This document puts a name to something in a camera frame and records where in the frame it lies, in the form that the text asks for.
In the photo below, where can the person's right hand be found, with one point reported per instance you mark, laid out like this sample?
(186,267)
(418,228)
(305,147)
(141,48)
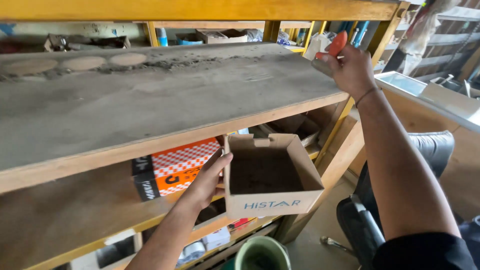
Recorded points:
(350,71)

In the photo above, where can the person's left hand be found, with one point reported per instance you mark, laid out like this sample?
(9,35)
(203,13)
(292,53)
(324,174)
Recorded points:
(205,182)

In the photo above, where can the person's right fingers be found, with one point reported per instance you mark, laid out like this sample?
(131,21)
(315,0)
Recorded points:
(325,59)

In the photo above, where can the brown cardboard box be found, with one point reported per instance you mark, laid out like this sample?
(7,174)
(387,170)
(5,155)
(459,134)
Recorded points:
(270,176)

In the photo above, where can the thin wrist band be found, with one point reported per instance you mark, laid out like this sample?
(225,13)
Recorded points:
(365,94)

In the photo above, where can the flat cardboard box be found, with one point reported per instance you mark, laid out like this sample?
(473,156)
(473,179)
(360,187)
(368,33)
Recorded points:
(221,36)

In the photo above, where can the background metal rack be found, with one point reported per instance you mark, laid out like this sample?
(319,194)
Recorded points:
(438,37)

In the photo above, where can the wooden counter with glass top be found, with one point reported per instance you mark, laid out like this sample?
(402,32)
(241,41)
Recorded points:
(427,123)

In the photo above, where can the blue round container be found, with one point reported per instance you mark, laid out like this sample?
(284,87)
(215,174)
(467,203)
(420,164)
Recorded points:
(189,39)

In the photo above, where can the black office chair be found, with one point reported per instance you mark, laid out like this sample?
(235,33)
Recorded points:
(378,202)

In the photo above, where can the yellow wooden shelf unit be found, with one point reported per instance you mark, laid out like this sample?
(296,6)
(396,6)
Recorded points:
(157,123)

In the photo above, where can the orange checkered box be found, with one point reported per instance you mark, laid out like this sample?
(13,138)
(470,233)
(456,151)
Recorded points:
(174,168)

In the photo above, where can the green plastic bucket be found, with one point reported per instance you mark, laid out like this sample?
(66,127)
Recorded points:
(261,255)

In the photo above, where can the small white box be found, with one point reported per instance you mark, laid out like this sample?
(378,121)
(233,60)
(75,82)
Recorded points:
(216,237)

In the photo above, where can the white roll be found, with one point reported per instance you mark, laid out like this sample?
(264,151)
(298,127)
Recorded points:
(192,252)

